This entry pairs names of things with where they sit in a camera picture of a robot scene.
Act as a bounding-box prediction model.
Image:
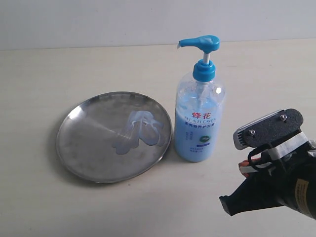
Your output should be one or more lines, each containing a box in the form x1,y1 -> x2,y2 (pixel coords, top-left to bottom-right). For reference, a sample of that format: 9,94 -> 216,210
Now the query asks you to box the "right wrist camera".
233,109 -> 304,150

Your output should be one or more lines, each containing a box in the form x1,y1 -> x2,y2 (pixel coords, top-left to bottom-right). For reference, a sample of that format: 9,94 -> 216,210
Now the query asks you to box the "round steel plate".
56,91 -> 173,184

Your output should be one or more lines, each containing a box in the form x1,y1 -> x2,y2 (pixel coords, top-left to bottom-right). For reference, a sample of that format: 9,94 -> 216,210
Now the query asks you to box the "pale blue soap gel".
112,111 -> 166,155

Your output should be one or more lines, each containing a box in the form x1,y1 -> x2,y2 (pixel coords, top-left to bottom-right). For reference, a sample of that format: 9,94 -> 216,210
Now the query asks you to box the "blue lotion pump bottle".
174,35 -> 226,162

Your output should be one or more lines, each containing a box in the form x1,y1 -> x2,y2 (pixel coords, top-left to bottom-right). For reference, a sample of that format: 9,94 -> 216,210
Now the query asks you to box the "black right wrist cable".
246,145 -> 277,173

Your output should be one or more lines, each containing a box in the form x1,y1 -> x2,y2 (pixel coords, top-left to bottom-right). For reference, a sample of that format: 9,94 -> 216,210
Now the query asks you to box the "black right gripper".
219,143 -> 316,217

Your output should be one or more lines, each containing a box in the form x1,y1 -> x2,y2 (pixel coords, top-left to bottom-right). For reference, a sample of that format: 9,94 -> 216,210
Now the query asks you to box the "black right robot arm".
219,142 -> 316,219

